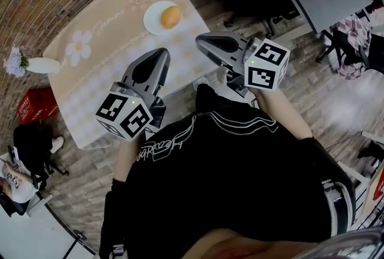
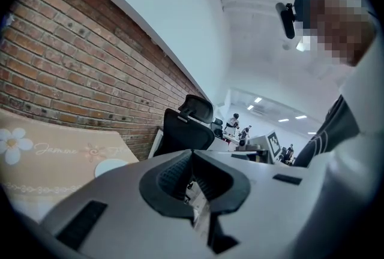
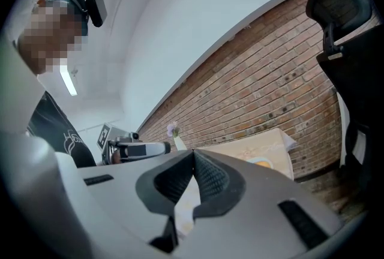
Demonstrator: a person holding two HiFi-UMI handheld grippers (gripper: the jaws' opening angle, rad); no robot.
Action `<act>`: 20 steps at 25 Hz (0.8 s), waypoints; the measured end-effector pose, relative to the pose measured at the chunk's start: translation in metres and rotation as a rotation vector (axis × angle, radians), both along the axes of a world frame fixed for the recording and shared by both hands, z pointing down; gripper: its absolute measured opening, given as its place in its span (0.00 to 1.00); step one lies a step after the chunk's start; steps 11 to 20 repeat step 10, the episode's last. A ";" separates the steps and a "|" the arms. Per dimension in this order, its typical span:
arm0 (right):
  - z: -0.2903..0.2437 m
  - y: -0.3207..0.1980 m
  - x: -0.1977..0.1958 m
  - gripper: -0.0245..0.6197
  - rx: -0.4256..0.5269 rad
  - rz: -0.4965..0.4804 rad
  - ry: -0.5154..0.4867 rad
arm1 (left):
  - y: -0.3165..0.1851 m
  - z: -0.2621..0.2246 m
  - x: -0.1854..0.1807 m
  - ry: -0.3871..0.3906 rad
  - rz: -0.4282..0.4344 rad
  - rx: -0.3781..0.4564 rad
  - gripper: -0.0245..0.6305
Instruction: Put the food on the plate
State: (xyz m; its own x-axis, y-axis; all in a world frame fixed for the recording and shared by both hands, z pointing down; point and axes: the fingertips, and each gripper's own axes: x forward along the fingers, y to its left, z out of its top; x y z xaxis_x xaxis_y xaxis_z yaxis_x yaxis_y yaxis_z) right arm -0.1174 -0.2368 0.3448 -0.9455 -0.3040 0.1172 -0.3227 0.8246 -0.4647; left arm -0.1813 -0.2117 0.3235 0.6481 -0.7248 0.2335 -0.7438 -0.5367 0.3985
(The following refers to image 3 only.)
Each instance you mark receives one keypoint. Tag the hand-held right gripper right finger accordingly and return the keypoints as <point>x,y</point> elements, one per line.
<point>255,222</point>

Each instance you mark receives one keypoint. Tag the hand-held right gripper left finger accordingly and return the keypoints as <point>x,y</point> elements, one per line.
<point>120,207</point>

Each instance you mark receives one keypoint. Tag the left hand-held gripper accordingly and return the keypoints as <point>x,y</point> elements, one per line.
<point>115,144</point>

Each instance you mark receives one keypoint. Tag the white plate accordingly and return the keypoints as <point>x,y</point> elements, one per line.
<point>250,161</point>

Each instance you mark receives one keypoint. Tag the white vase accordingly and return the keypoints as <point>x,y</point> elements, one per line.
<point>180,144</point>

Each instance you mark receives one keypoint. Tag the purple flowers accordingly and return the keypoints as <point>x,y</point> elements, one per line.
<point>173,129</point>

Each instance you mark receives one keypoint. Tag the table with beige floral tablecloth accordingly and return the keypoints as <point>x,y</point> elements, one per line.
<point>270,144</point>

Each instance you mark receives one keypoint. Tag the person's black printed shirt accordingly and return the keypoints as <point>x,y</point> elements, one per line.
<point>57,132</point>

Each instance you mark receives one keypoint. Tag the long ceiling light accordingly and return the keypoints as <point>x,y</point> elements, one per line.
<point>68,79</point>

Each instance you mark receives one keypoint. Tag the person's head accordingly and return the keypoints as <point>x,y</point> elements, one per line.
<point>51,36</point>

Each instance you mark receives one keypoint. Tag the black office chair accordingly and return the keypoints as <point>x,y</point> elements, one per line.
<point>357,78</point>

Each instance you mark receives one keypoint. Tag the black head camera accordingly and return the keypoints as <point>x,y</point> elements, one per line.
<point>96,9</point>

